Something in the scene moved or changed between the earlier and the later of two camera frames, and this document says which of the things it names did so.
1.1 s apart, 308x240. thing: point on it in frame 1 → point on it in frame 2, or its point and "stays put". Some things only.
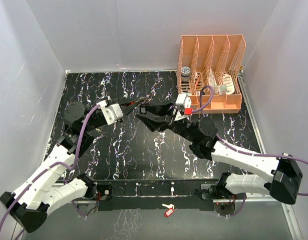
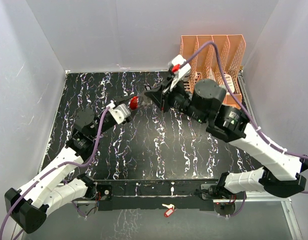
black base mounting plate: x=150 y=195 stays put
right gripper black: x=154 y=122 → x=156 y=95
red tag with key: x=172 y=208 stays put
